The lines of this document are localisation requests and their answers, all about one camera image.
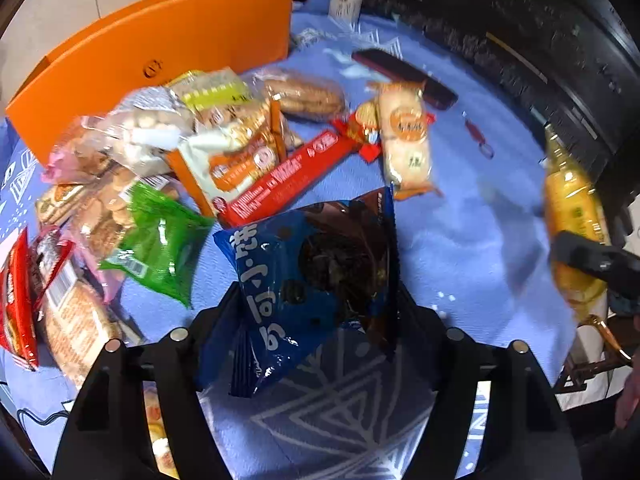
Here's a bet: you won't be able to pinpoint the pale rice cracker packet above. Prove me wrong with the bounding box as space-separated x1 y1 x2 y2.
372 80 441 201

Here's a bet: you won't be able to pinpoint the blue snack packet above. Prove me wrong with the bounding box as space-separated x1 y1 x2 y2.
197 187 401 398

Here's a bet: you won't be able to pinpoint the blue printed tablecloth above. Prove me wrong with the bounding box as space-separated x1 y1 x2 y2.
0 0 608 480

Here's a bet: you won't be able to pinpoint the green snack packet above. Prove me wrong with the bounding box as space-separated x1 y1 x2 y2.
100 182 216 308

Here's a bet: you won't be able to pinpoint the brown peanut packet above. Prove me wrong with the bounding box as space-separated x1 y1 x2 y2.
35 182 86 226

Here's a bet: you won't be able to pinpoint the clear packet of brown bread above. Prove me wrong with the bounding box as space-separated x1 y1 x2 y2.
40 280 123 386

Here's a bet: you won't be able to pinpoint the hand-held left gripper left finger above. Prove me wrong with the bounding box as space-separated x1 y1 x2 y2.
50 284 245 480

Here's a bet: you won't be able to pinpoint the black cable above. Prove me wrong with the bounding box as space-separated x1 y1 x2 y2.
15 407 71 427

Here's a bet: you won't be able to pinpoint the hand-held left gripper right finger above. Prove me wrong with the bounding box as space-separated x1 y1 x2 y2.
396 280 576 480

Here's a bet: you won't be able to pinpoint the white drink can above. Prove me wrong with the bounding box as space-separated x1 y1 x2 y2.
327 0 362 22

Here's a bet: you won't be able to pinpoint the clear biscuit packet pink edges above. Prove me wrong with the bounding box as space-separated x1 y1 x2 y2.
70 170 181 301

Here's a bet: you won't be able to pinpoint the yellow snack packet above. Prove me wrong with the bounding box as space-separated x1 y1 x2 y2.
542 125 613 321

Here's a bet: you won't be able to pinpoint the yellow-green snack packet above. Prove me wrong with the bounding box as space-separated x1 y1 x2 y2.
167 67 251 111

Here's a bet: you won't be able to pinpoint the orange and white snack packet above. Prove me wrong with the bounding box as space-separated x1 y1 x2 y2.
167 102 288 216

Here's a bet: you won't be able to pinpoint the clear bag of round biscuits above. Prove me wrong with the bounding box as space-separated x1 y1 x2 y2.
82 87 193 176

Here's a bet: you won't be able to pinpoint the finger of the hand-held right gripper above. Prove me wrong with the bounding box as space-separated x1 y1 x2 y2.
552 230 640 306

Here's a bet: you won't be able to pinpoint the pink snack packet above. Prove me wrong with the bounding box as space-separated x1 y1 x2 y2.
42 125 113 186

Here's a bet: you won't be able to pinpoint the carved wooden chair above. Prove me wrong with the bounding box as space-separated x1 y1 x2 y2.
552 310 640 401

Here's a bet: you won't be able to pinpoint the long red snack packet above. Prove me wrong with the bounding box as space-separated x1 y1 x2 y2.
217 130 361 228

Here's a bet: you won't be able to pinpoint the packet of small round cakes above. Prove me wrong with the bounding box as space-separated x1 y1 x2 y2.
144 382 179 480

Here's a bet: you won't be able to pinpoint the black phone in red case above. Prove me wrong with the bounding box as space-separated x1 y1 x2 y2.
351 48 459 111

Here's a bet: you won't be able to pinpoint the red phone charm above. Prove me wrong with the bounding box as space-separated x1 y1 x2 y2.
462 112 496 161

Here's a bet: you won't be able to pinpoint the small red cracker packet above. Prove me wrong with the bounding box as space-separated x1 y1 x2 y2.
332 100 383 163

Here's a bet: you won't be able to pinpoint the orange cardboard box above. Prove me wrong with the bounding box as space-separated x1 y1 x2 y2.
5 0 296 168

